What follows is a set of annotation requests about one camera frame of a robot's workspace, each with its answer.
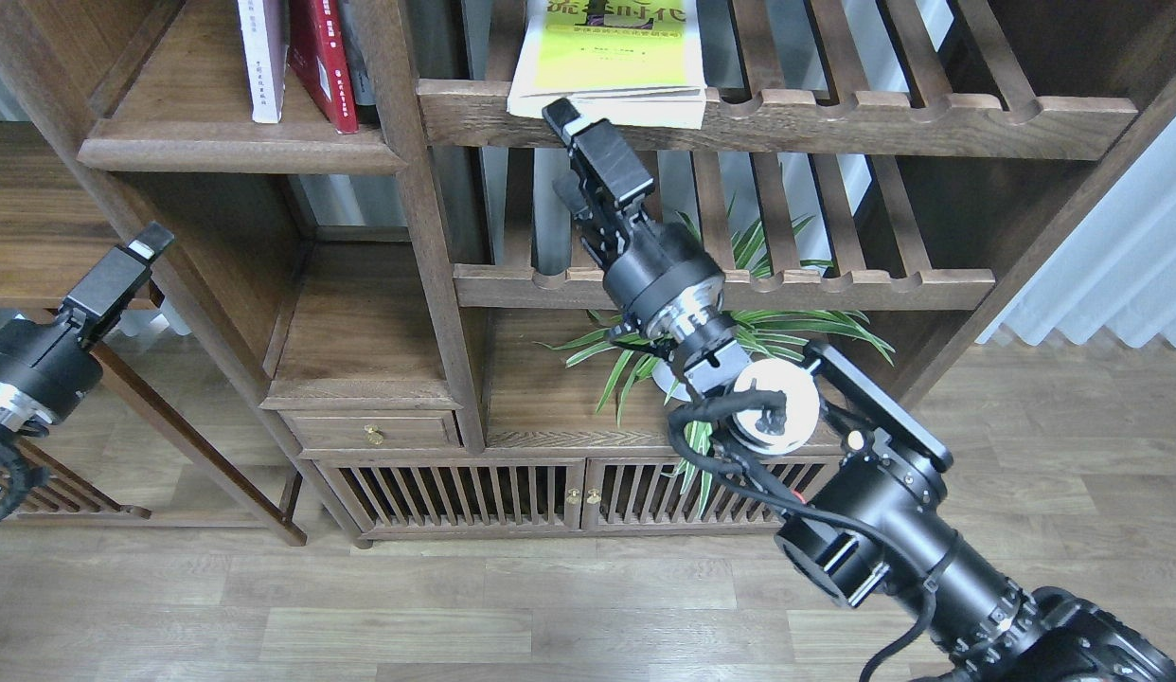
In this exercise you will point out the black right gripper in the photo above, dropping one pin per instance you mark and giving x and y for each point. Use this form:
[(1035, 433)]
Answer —
[(657, 274)]

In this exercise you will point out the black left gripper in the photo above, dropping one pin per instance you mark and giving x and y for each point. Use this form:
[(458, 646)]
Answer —
[(46, 370)]

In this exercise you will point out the yellow-green paperback book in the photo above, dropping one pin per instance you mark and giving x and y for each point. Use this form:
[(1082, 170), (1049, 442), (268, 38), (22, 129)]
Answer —
[(637, 63)]

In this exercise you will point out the red paperback book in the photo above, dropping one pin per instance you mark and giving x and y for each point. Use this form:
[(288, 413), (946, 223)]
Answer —
[(317, 55)]

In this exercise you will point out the white lavender paperback book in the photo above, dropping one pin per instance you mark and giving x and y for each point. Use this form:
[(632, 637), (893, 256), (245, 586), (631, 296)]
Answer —
[(264, 34)]

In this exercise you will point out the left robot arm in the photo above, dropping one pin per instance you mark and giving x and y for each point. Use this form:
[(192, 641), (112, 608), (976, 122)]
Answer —
[(22, 476)]

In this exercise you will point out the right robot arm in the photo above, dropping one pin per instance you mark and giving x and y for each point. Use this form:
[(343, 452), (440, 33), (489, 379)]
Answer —
[(856, 480)]

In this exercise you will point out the upright books on shelf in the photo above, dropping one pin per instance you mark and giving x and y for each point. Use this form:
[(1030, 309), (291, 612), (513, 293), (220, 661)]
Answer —
[(361, 83)]

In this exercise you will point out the wooden side table left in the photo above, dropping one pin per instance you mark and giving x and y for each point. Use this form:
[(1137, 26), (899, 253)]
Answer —
[(50, 234)]

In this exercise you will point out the large dark wooden bookshelf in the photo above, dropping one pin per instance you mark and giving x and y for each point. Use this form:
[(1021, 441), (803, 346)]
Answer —
[(400, 276)]

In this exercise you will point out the brass drawer knob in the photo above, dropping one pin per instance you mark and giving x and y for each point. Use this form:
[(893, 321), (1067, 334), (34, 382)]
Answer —
[(373, 435)]

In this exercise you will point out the white curtain right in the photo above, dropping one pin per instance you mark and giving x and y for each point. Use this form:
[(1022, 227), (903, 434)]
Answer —
[(1116, 272)]

